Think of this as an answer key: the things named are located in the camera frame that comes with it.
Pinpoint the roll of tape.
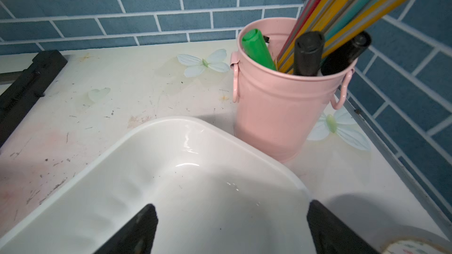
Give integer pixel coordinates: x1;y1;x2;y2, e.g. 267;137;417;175
369;226;452;254

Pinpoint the pink metal pen bucket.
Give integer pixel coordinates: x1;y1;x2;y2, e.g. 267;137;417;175
230;17;356;162

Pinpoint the bundle of coloured pencils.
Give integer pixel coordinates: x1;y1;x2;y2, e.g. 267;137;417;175
276;0;407;73

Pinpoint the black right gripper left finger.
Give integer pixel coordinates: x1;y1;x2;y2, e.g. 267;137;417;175
95;204;158;254

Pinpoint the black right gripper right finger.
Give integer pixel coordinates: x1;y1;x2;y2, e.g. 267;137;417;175
307;200;378;254

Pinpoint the white rectangular tray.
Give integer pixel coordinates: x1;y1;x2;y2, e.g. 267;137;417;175
1;117;315;254

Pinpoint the black marker in bucket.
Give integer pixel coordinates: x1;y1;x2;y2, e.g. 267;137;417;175
320;31;372;76
293;31;325;76

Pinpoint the green highlighter marker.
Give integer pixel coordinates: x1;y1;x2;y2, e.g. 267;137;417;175
241;29;277;71

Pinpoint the black clothes rack frame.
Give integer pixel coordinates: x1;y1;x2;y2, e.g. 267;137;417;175
1;50;68;145

